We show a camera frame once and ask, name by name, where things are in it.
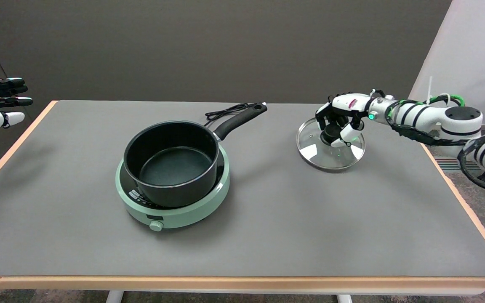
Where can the grey table mat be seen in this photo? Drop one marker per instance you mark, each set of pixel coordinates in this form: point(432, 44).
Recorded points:
point(267, 219)

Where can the floor vent grille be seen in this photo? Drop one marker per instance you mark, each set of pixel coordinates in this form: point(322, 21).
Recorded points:
point(449, 164)

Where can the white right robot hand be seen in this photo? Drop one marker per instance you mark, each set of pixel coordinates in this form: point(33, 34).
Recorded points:
point(343, 115)

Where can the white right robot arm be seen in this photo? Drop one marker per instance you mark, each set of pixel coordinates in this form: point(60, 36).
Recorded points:
point(444, 126)

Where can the white table leg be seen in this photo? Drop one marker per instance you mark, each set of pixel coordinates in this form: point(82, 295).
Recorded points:
point(114, 296)
point(344, 298)

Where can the glass pot lid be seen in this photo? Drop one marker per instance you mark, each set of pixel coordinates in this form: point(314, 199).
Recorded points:
point(331, 149)

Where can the green induction cooker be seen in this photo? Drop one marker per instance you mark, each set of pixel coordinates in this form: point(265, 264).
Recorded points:
point(183, 210)

